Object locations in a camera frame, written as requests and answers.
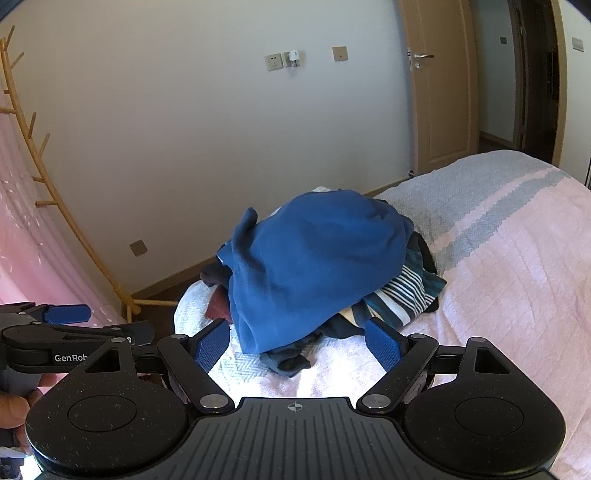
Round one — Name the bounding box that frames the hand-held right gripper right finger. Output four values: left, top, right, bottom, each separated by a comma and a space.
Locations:
358, 318, 532, 413

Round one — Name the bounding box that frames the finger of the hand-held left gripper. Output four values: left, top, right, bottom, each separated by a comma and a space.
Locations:
37, 304, 92, 325
102, 321, 156, 346

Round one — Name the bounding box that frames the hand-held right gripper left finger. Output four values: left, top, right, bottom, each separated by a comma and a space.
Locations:
65, 318, 236, 413

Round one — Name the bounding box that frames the blue sweatshirt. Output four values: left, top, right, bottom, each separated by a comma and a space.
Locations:
217, 188, 415, 354

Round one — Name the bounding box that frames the person's left hand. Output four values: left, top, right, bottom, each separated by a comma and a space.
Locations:
0, 374, 62, 457

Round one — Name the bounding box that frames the wooden coat rack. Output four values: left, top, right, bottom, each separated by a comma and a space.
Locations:
0, 25, 181, 317

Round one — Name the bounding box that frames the maroon garment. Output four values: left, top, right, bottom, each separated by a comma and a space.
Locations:
205, 295, 232, 324

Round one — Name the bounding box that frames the blue white striped shirt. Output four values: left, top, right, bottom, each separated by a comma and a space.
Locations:
351, 263, 448, 328

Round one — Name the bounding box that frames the dark grey garment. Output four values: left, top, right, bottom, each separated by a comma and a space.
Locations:
200, 262, 232, 291

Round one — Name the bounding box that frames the dark navy garment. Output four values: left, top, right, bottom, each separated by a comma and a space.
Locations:
259, 318, 370, 376

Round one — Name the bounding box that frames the pink curtain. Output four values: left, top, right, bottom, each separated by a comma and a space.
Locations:
0, 92, 126, 326

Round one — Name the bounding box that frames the black garment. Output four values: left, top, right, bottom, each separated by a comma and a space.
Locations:
406, 231, 440, 278

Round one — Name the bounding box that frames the pink grey woven bed blanket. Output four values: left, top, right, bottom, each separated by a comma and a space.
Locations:
173, 148, 591, 467

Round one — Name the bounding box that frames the light wooden door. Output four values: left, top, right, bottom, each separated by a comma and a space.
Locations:
399, 0, 481, 176

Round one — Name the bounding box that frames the dark wooden doorway frame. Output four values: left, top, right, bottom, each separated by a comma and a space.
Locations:
508, 0, 568, 164

